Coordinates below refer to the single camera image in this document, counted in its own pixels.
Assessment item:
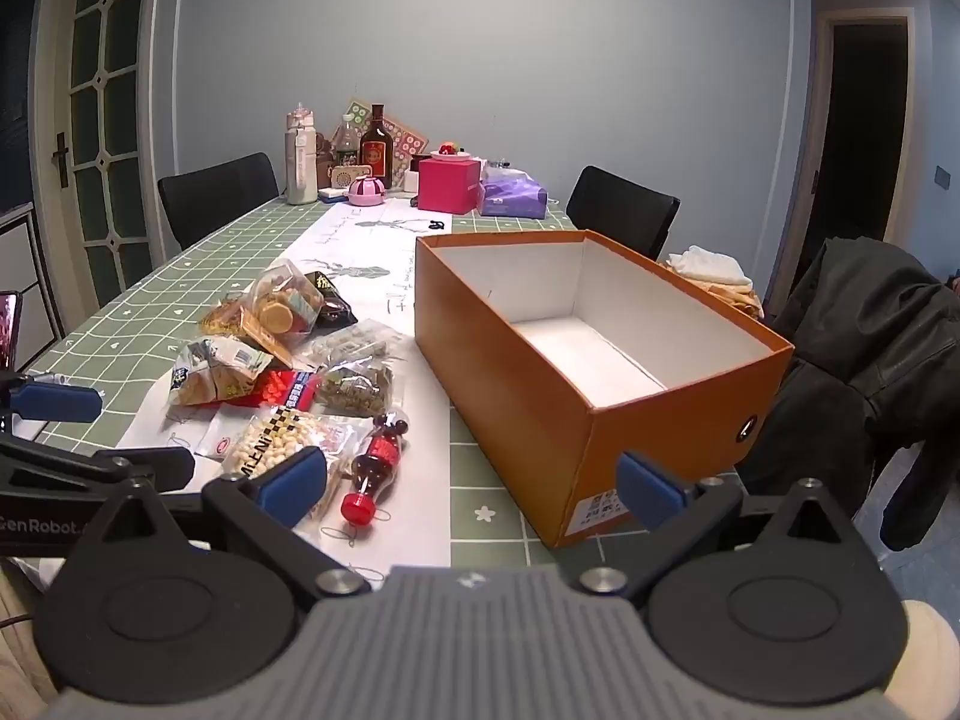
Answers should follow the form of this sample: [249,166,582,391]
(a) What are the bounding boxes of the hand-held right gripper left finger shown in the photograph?
[90,446,370,601]

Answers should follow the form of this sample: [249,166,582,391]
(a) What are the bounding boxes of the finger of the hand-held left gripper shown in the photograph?
[0,439,196,497]
[0,371,104,436]

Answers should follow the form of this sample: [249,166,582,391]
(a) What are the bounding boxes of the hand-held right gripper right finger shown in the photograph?
[581,451,863,601]

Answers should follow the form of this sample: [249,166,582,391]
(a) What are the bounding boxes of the clear white snack packet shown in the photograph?
[193,420,250,461]

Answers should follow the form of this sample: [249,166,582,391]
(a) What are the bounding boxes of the waffle snack pack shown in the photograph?
[199,298,297,370]

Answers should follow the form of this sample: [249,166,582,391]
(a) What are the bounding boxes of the orange cardboard box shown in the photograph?
[414,231,794,548]

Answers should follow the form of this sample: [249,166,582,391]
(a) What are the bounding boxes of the clear bag of vegetable chips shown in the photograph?
[244,259,326,350]

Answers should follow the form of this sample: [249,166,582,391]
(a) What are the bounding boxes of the clear packet of pale snacks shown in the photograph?
[310,320,407,370]

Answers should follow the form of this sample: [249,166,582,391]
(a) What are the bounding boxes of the checkered peanut bag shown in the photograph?
[223,405,325,520]

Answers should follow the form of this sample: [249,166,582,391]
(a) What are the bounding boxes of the clear packet with pink label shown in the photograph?
[313,416,376,485]

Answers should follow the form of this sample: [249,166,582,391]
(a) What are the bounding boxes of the small cola bottle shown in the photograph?
[341,412,410,526]

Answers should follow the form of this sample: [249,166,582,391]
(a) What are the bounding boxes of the red snack packet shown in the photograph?
[251,369,320,413]

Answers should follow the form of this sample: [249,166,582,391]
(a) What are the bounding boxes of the clear bag of green nuts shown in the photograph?
[315,361,396,421]

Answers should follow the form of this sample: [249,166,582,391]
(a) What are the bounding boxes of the person's left leg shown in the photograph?
[0,556,61,720]

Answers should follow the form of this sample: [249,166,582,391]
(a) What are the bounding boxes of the person's leg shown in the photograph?
[896,600,960,720]
[0,556,61,720]

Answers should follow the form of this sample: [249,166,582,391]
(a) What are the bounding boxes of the white cabinet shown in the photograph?
[0,202,67,370]

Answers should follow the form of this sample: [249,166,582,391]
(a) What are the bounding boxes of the grey printed biscuit packet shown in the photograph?
[168,337,272,410]

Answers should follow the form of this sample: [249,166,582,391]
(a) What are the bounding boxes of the yellow cloth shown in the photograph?
[690,279,766,322]

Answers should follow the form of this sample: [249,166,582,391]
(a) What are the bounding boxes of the white cloth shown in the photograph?
[666,244,755,290]

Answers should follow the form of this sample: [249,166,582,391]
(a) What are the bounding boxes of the white deer print runner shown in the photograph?
[120,206,455,567]

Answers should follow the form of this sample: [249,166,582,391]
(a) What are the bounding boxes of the black chair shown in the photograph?
[157,152,280,252]
[566,165,682,260]

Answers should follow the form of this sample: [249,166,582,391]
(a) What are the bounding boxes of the dark jacket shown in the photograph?
[739,236,960,552]

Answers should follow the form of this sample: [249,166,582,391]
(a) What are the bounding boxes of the glass pane door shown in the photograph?
[30,0,164,310]

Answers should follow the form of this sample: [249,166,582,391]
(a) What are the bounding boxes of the white tumbler bottle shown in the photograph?
[284,101,320,206]

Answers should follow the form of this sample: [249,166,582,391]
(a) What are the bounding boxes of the purple tissue pack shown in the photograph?
[478,167,549,221]

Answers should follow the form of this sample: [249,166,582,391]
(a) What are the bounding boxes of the person's right leg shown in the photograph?
[896,600,960,720]

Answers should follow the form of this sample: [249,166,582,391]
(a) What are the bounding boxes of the pink gift box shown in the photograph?
[417,155,482,215]

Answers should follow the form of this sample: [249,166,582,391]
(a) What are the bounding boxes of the dark liquor bottle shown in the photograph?
[359,103,394,185]

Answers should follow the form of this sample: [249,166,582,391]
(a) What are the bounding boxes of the clear plastic bottle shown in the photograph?
[330,114,363,167]

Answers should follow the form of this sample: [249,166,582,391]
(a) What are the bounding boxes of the dark doorway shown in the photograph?
[814,7,917,271]

